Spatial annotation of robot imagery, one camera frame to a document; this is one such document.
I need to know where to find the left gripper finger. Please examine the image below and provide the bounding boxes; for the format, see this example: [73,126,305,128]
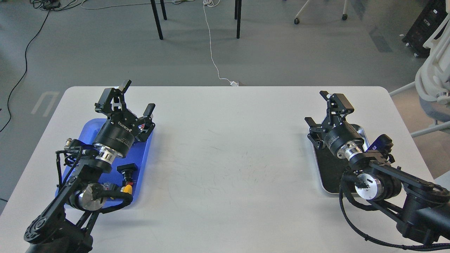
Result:
[95,79,132,116]
[137,103,156,128]

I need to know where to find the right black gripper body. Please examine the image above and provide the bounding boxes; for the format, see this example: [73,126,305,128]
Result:
[308,121,364,160]

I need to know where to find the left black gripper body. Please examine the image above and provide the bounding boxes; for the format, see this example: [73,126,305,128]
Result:
[93,111,154,158]

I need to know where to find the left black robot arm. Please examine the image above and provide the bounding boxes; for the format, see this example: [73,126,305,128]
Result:
[24,80,155,253]

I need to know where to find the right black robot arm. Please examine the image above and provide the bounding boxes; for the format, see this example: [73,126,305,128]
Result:
[305,91,450,251]

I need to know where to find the blue plastic tray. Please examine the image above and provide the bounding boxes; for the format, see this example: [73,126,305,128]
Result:
[71,118,152,202]

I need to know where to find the metal tray black liner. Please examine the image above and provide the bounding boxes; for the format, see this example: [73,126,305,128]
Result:
[315,124,364,194]

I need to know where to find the black square push button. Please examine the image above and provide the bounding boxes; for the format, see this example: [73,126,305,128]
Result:
[117,163,137,186]

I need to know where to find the white chair base casters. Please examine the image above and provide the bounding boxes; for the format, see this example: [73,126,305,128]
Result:
[292,0,350,25]

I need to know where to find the white office chair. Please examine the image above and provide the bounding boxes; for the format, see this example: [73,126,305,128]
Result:
[389,16,450,137]

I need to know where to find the black table legs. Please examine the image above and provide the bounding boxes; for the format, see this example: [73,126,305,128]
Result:
[150,0,243,40]

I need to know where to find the black equipment case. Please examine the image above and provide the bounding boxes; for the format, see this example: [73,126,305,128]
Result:
[402,0,447,58]

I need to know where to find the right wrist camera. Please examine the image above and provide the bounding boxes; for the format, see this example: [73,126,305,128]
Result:
[367,134,393,155]

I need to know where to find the yellow push button switch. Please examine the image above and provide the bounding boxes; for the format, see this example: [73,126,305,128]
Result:
[103,182,133,194]

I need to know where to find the white cable on floor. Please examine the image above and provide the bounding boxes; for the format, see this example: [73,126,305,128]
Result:
[202,0,239,87]

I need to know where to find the black cable on floor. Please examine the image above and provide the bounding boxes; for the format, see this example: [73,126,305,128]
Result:
[0,0,88,133]

